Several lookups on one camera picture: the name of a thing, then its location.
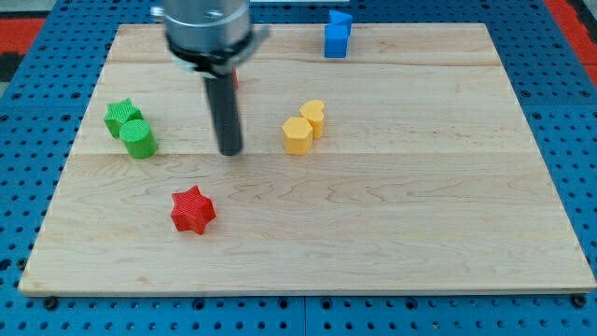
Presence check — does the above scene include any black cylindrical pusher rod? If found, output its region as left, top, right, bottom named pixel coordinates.
left=203, top=74, right=243, bottom=156

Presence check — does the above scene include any red circle block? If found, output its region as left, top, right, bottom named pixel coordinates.
left=232, top=70, right=239, bottom=90

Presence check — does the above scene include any green star block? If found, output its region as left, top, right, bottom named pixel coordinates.
left=104, top=98, right=143, bottom=138

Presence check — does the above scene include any red star block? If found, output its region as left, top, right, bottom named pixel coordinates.
left=171, top=186, right=216, bottom=235

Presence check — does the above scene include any yellow hexagon block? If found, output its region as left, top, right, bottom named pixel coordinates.
left=282, top=117, right=313, bottom=155

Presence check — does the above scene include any yellow heart block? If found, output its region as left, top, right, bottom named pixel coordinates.
left=299, top=100, right=326, bottom=138

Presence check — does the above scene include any green cylinder block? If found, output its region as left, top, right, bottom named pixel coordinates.
left=119, top=119, right=158, bottom=159

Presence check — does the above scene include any blue cube block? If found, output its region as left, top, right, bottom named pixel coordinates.
left=324, top=24, right=349, bottom=58

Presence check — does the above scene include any blue crescent block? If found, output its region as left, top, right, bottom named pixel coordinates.
left=328, top=9, right=353, bottom=35

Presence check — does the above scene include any wooden board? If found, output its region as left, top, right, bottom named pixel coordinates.
left=19, top=23, right=596, bottom=297

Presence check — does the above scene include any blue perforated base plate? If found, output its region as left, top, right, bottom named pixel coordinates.
left=1, top=1, right=596, bottom=335

